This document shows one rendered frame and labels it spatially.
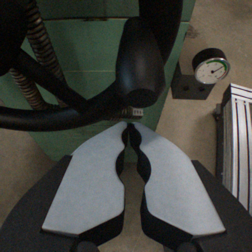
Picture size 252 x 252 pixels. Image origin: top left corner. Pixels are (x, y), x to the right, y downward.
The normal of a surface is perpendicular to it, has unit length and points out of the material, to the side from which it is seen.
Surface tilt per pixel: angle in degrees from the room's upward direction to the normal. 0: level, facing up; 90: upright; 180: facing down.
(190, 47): 0
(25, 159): 0
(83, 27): 90
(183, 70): 0
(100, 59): 90
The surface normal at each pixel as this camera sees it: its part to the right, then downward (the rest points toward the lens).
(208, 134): 0.02, -0.48
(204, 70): 0.00, 0.88
